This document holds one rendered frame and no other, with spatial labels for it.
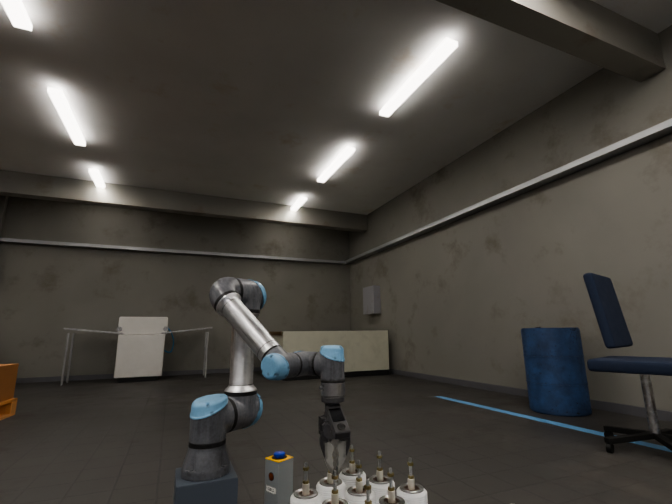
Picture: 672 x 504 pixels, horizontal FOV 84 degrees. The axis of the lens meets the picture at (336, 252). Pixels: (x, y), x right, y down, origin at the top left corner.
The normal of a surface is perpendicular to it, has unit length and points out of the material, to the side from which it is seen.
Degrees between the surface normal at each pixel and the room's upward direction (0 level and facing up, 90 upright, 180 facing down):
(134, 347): 90
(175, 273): 90
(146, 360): 90
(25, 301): 90
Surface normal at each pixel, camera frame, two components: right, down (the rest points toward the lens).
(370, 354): 0.39, -0.20
